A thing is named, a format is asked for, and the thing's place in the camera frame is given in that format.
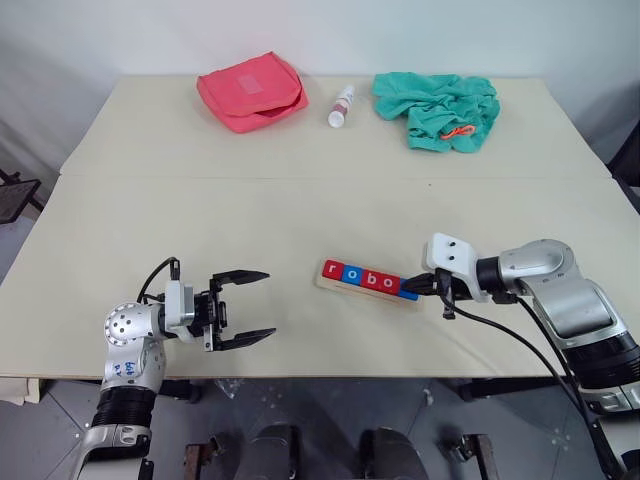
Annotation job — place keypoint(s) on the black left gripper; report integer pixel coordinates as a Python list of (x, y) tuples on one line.
[(212, 315)]

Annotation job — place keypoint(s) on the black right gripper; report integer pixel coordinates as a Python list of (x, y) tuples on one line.
[(460, 290)]

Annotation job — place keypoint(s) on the blue letter block t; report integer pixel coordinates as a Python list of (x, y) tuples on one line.
[(411, 296)]

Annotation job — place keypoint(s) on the red letter block o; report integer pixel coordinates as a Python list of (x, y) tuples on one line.
[(388, 283)]

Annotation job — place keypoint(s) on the red letter block b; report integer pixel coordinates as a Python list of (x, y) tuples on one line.
[(372, 281)]

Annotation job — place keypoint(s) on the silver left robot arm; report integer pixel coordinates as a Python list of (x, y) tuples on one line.
[(125, 325)]

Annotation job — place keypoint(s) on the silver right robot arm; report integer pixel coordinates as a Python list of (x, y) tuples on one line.
[(575, 305)]

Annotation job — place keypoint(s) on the wooden letter tray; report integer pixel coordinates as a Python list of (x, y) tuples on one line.
[(360, 295)]

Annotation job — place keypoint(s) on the blue letter block o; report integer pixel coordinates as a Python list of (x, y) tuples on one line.
[(351, 274)]

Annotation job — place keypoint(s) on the red letter block r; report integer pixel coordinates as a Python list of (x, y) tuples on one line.
[(331, 270)]

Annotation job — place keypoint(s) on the dark rounded shape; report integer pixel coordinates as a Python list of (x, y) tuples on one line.
[(275, 452), (392, 455)]

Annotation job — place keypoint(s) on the white plastic bottle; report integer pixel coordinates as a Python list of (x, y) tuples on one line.
[(336, 117)]

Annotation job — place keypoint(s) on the green cloth bag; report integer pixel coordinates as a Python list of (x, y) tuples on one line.
[(425, 95)]

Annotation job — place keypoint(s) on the pink zip pouch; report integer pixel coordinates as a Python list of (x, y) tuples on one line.
[(240, 95)]

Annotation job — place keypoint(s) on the black chair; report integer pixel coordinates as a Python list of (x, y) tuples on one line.
[(627, 160)]

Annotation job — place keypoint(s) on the white board stack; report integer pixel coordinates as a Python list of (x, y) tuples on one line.
[(17, 392)]

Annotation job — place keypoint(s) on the black framed stand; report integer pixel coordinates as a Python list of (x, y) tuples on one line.
[(15, 197)]

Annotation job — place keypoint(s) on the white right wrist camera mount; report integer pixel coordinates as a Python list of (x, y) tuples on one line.
[(450, 250)]

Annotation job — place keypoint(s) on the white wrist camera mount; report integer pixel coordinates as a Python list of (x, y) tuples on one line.
[(177, 302), (450, 250)]

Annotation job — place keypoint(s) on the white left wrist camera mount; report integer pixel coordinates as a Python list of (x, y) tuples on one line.
[(177, 302)]

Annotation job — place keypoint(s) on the black table frame bar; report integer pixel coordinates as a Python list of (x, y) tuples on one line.
[(505, 387), (182, 390)]

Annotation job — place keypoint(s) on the rusty metal foot bracket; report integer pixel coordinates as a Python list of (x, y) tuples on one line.
[(475, 457), (200, 460)]

